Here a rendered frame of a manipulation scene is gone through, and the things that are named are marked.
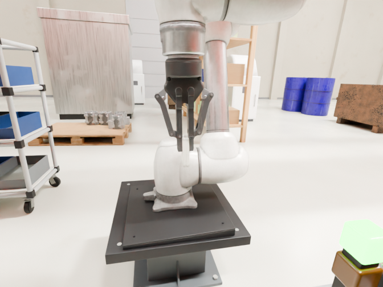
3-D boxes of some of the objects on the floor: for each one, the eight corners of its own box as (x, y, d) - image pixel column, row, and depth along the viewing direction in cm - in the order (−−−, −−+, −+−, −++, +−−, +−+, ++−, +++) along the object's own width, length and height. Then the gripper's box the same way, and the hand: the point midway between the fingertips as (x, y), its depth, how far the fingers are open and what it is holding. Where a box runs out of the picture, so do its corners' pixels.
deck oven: (136, 110, 526) (132, 28, 471) (134, 119, 423) (129, 14, 368) (73, 110, 497) (61, 23, 442) (54, 120, 394) (36, 7, 339)
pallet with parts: (132, 130, 340) (131, 110, 330) (126, 145, 266) (125, 120, 257) (54, 131, 321) (51, 110, 311) (25, 147, 247) (19, 121, 238)
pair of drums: (300, 109, 650) (305, 77, 622) (333, 116, 533) (342, 77, 506) (276, 109, 634) (281, 76, 606) (305, 116, 517) (313, 76, 490)
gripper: (210, 58, 48) (208, 156, 56) (151, 58, 46) (158, 160, 54) (219, 56, 41) (216, 169, 48) (150, 56, 39) (158, 173, 47)
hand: (185, 151), depth 50 cm, fingers closed
